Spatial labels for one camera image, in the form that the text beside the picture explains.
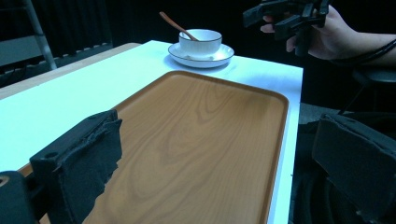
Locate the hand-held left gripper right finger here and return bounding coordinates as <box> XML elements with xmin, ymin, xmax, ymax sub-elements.
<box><xmin>312</xmin><ymin>113</ymin><xmax>396</xmax><ymax>224</ymax></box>

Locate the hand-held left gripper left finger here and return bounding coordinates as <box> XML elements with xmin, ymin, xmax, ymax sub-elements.
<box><xmin>29</xmin><ymin>108</ymin><xmax>124</xmax><ymax>224</ymax></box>

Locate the white saucer with dark rim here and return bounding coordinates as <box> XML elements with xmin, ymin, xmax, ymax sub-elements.
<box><xmin>167</xmin><ymin>42</ymin><xmax>235</xmax><ymax>69</ymax></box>

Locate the white bowl with dark rim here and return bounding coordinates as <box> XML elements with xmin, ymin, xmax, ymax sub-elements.
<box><xmin>178</xmin><ymin>28</ymin><xmax>223</xmax><ymax>59</ymax></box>

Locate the brown wooden spoon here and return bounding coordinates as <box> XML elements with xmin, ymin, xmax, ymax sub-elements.
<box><xmin>159</xmin><ymin>11</ymin><xmax>200</xmax><ymax>42</ymax></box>

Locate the black round stool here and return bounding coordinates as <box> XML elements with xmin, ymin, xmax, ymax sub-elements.
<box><xmin>338</xmin><ymin>67</ymin><xmax>396</xmax><ymax>117</ymax></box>

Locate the brown wooden tray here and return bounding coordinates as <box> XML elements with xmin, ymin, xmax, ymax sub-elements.
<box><xmin>18</xmin><ymin>70</ymin><xmax>290</xmax><ymax>224</ymax></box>

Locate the dark curtain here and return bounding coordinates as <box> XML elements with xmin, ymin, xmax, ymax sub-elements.
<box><xmin>31</xmin><ymin>0</ymin><xmax>114</xmax><ymax>59</ymax></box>

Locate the black cable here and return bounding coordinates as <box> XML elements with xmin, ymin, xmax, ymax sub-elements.
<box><xmin>330</xmin><ymin>38</ymin><xmax>396</xmax><ymax>67</ymax></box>

